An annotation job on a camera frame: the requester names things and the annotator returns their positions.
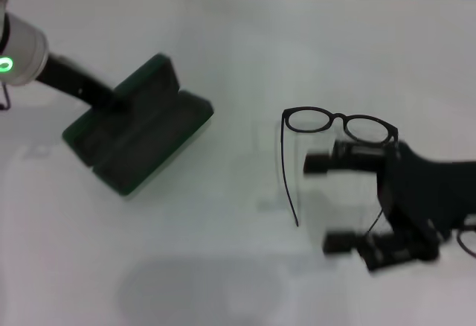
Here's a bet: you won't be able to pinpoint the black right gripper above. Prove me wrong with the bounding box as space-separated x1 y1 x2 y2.
303 139 476 272

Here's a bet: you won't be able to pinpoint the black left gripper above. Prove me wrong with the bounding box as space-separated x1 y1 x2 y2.
36 52 129 112

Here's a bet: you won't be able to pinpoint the green glasses case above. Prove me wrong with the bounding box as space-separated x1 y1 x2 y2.
61 53 216 199

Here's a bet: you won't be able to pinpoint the black glasses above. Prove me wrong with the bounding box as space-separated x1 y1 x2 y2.
281 106 399 238

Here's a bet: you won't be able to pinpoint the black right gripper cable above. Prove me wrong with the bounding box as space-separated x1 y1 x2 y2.
456 225 476 257

